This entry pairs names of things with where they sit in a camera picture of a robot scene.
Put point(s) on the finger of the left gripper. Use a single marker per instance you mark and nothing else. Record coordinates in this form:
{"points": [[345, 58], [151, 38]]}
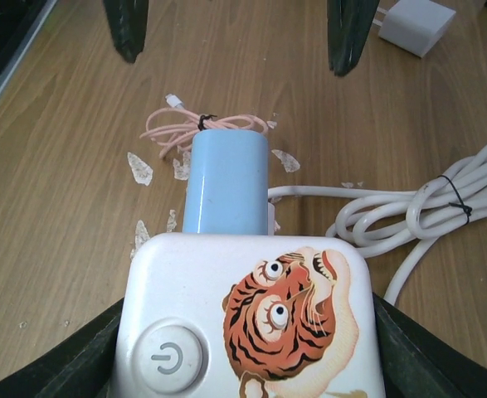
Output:
{"points": [[348, 25], [128, 25]]}

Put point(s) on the light blue small plug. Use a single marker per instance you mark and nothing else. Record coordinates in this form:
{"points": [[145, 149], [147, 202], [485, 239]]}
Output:
{"points": [[228, 183]]}

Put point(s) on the white cube adapter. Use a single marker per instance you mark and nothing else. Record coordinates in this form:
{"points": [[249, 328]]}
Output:
{"points": [[247, 316]]}

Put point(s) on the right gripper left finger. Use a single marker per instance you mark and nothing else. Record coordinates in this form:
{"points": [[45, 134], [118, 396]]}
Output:
{"points": [[80, 366]]}

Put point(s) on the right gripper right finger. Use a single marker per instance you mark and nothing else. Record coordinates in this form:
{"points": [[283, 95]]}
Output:
{"points": [[416, 363]]}

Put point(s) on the white charger plug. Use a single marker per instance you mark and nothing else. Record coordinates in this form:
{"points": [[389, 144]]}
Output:
{"points": [[414, 25]]}

